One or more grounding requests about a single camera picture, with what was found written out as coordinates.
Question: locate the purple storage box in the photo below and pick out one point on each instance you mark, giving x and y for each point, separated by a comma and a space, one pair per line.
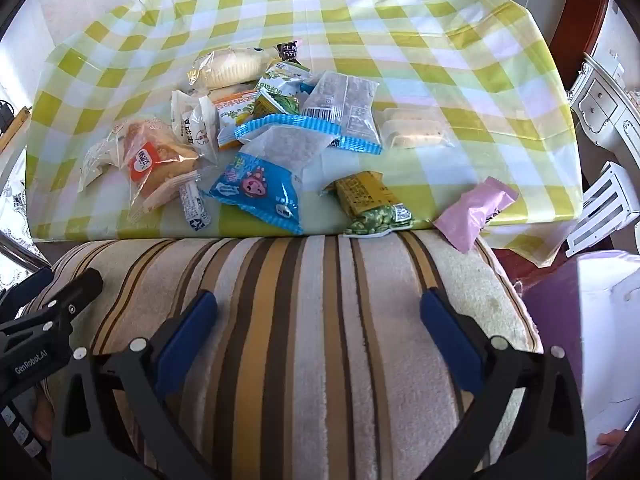
560, 320

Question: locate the blue cartoon snack packet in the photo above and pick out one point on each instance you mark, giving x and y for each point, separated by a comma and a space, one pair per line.
260, 190

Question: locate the striped beige brown cushion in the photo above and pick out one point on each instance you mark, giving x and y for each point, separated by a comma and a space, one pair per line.
310, 360

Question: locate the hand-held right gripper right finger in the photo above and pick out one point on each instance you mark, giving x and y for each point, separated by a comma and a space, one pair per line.
450, 340

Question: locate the white clear-window bread packet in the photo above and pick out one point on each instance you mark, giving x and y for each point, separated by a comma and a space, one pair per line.
192, 127

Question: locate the clear pale bar packet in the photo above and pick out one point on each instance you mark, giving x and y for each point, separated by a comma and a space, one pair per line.
412, 130

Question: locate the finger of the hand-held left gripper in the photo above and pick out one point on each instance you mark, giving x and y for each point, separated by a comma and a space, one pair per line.
75, 292
25, 282

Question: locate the green white snack packet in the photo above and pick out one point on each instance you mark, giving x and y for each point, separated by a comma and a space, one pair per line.
280, 80

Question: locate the white bun packet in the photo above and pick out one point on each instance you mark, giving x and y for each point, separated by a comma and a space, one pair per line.
232, 67

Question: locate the orange white snack packet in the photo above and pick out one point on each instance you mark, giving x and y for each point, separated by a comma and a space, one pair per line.
235, 110

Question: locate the white slatted stool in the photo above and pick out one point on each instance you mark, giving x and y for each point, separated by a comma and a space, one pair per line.
607, 195

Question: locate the small white stick packet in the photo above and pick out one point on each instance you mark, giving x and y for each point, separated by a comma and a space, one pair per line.
195, 207

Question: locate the pink snack packet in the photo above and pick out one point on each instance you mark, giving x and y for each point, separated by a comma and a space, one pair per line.
470, 215

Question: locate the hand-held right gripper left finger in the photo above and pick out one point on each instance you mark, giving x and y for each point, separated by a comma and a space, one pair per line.
187, 330

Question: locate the metal tube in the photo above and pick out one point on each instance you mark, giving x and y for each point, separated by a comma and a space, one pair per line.
20, 252

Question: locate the clear grey cracker packet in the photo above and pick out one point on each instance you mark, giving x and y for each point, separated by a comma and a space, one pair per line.
345, 100

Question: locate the red label cake packet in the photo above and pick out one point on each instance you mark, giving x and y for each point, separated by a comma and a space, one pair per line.
160, 160

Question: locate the small dark packet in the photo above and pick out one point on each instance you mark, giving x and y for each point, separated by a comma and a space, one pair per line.
289, 52

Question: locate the yellow green checked tablecloth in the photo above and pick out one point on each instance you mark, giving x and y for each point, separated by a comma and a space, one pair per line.
400, 35

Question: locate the white ornate dressing table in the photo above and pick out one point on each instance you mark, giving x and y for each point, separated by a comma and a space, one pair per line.
600, 100

